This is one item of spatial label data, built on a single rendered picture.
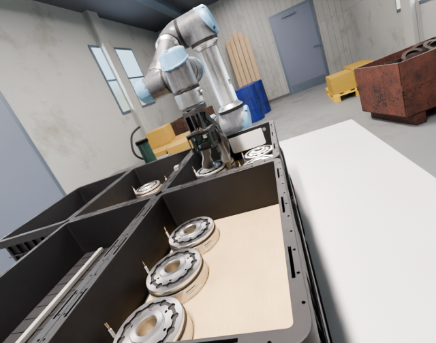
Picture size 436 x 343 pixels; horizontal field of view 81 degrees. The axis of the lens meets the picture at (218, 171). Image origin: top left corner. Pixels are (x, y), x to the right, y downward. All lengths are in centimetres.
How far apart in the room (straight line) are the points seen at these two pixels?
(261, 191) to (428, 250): 32
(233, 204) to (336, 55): 791
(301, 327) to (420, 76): 308
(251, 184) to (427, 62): 283
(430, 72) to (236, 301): 307
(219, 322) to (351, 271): 30
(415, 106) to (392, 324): 285
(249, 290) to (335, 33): 814
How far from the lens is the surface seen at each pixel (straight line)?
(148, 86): 85
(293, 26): 820
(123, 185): 103
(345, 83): 531
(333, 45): 836
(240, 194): 58
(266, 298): 40
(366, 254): 62
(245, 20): 828
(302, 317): 24
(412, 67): 317
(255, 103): 605
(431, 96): 333
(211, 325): 40
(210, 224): 54
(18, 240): 99
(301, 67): 819
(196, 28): 114
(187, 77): 70
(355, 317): 53
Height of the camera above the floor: 111
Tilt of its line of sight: 18 degrees down
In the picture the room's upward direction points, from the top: 23 degrees counter-clockwise
